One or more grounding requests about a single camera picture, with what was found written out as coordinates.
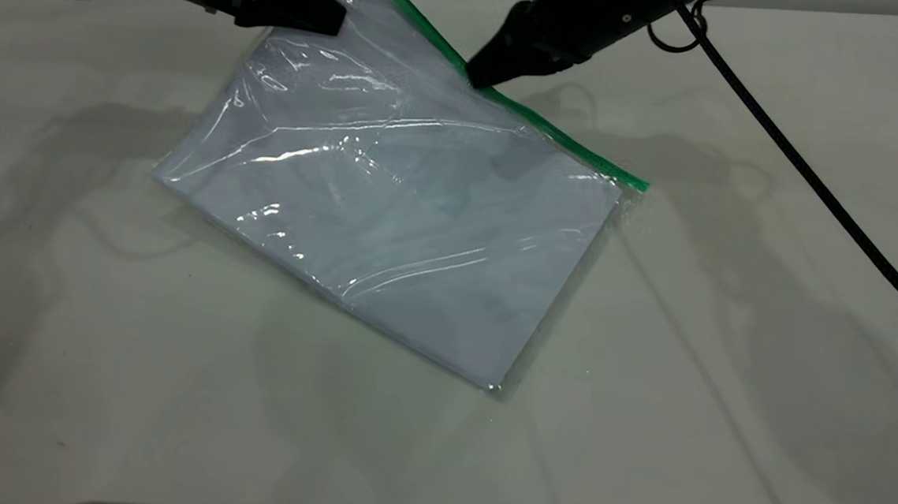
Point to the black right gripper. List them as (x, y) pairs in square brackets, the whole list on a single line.
[(592, 13)]

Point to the transparent zipper document bag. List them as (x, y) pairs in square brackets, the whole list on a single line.
[(389, 200)]

